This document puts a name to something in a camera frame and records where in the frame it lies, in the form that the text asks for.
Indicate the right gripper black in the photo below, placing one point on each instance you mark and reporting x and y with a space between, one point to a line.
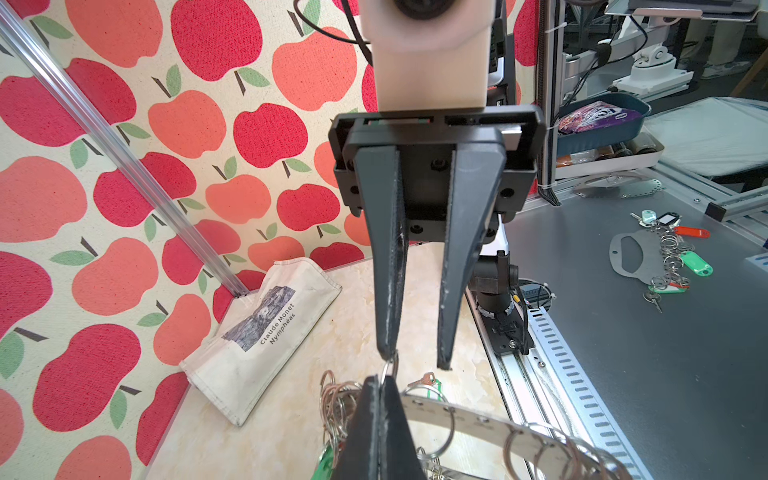
429 176

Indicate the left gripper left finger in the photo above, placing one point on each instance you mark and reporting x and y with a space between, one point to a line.
360 456

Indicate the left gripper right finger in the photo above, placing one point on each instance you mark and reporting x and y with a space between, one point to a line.
398 459

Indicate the metal ring plate with keyrings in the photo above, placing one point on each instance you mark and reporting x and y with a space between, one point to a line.
528 450

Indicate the green tag with silver key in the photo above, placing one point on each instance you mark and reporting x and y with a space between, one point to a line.
430 383

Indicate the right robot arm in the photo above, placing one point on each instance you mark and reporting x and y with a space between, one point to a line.
498 270

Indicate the spare metal plate with keys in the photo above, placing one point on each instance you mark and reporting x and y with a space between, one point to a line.
666 255

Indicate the canvas Monet tote bag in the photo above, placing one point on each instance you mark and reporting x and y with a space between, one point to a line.
258 336

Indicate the blue tray with snack bag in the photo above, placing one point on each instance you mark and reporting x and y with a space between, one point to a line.
605 134

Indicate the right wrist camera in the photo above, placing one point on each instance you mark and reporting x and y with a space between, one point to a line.
429 55

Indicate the front aluminium rail base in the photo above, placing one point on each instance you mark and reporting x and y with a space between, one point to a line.
549 386

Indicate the right aluminium frame post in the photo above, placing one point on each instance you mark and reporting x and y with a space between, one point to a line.
67 93

